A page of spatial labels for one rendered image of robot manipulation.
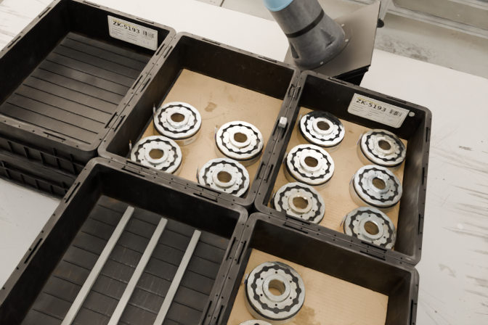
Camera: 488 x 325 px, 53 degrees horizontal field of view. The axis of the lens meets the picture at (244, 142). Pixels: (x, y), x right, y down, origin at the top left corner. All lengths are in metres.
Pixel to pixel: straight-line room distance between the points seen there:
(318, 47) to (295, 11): 0.11
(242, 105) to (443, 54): 2.03
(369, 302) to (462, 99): 0.84
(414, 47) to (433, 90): 1.42
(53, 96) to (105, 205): 0.31
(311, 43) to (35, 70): 0.67
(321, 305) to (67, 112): 0.66
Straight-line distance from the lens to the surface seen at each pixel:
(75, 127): 1.09
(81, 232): 0.94
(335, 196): 1.03
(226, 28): 1.56
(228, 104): 1.14
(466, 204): 1.33
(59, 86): 1.18
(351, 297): 0.93
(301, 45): 1.28
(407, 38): 3.03
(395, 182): 1.06
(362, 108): 1.14
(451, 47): 3.11
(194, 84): 1.17
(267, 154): 0.93
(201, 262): 0.90
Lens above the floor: 1.64
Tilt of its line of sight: 50 degrees down
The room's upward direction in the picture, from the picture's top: 12 degrees clockwise
